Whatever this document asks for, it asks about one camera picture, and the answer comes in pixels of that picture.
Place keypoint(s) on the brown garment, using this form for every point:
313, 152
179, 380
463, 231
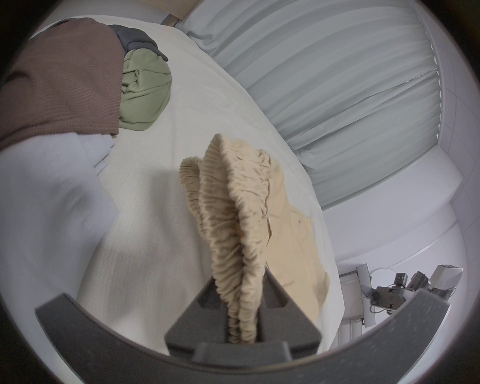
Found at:
63, 82

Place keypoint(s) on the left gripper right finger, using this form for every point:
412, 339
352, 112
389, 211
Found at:
285, 322

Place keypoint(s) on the black garment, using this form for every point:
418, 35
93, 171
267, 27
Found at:
135, 35

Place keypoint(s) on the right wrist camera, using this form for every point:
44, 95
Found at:
400, 280

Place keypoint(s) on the green garment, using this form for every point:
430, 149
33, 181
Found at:
146, 97

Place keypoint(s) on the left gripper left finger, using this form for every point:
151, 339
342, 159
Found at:
202, 322

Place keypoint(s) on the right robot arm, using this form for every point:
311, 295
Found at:
446, 275

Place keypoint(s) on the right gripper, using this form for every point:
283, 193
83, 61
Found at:
390, 297

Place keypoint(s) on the bed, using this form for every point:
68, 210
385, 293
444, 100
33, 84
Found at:
210, 93

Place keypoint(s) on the white garment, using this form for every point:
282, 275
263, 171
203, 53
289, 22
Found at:
48, 187

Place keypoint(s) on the khaki shorts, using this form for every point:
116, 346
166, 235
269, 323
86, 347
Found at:
232, 206

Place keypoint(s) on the pale green curtain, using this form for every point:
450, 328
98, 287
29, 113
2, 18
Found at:
318, 93

